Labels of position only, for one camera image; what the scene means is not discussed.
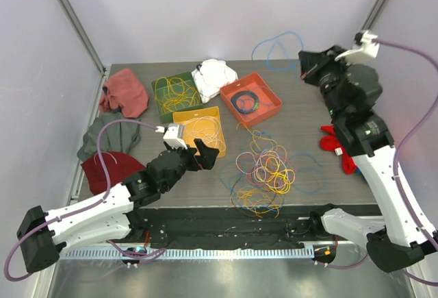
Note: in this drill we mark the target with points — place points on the orange plastic tray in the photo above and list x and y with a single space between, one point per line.
250 100

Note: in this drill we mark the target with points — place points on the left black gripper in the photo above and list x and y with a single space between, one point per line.
206 158

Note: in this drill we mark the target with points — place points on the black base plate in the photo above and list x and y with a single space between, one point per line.
223 228

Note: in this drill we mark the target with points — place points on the slotted cable duct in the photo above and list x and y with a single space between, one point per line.
110 253

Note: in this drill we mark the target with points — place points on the dark red cloth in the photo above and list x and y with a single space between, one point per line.
119 165

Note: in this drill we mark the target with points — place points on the left aluminium frame post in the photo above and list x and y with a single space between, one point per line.
76 24

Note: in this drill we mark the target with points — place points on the grey cloth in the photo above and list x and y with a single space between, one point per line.
119 137

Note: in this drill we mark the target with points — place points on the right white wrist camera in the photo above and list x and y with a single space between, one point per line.
365 49

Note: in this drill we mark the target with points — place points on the pink cloth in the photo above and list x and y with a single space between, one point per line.
123 91

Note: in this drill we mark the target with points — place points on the yellow plastic tray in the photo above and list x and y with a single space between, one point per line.
205 124

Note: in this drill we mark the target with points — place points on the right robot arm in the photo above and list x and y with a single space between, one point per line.
350 89

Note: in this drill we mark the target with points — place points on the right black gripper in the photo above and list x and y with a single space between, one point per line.
313 63

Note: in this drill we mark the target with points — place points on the white crumpled cloth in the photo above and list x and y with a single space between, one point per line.
210 76

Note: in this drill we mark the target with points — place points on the green plastic tray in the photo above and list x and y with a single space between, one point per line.
176 93

